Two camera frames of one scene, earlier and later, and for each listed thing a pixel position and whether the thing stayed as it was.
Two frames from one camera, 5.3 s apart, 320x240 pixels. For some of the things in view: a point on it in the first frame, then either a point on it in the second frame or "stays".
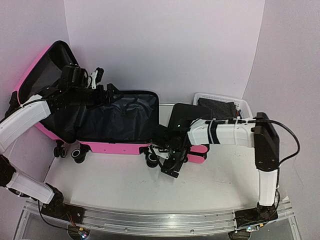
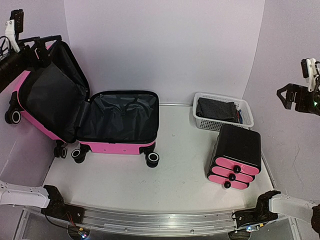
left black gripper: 101,100 to 34,63
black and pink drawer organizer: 182,117 to 237,157
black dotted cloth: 220,110 stays
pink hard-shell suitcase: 99,117 stays
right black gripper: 174,167 to 291,89
